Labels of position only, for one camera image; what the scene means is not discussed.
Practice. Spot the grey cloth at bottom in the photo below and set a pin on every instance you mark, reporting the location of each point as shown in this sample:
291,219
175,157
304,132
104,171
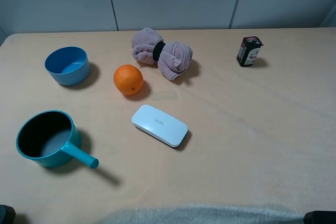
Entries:
202,214

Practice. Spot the orange fruit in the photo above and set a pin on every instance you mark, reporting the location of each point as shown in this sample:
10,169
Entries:
128,79

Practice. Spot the white rectangular case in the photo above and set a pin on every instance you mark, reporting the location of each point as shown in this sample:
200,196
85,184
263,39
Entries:
160,125

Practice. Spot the blue plastic bowl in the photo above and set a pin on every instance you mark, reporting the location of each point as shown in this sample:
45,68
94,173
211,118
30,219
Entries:
68,65

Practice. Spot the black object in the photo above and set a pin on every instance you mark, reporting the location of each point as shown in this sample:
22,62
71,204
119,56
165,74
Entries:
320,217
7,214

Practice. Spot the black object bottom right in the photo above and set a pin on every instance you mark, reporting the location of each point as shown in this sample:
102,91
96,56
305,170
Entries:
320,217

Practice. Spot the teal saucepan with handle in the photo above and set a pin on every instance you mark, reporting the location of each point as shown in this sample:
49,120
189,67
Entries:
51,139

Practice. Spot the black band on towel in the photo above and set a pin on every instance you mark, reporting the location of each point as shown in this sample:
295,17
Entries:
157,50

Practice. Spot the dark small carton box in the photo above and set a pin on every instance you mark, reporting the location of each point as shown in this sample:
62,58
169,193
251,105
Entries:
248,51

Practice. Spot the black object bottom left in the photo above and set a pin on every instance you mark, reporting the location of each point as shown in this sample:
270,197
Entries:
7,214

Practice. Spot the pink rolled towel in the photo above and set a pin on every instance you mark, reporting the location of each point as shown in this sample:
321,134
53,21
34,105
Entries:
175,57

